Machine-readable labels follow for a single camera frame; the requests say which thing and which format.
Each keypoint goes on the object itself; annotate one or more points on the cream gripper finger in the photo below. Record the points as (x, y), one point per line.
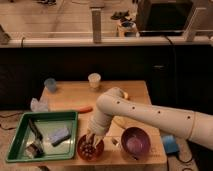
(88, 136)
(97, 140)

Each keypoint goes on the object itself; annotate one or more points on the cream ribbed gripper body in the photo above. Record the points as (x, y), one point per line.
(98, 126)

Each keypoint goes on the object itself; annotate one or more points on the purple grape bunch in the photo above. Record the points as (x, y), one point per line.
(87, 150)

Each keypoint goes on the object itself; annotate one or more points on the cream perforated robot arm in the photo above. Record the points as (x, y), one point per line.
(191, 125)

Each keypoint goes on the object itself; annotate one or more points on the red bowl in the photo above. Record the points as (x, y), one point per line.
(99, 149)

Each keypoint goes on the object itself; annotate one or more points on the purple bowl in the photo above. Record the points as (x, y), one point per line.
(135, 142)

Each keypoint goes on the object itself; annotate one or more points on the orange carrot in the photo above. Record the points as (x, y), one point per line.
(82, 110)

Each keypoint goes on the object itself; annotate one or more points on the blue sponge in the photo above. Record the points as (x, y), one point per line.
(59, 136)

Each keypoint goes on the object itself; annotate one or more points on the green plastic tray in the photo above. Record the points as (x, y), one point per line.
(47, 123)

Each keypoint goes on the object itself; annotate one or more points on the blue plastic cup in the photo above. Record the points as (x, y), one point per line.
(50, 84)

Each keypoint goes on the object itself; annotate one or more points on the blue box on floor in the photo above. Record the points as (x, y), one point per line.
(170, 145)

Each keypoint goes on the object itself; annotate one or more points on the black monitor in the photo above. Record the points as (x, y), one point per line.
(162, 17)

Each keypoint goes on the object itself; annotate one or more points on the black handled metal tool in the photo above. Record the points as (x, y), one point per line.
(35, 149)

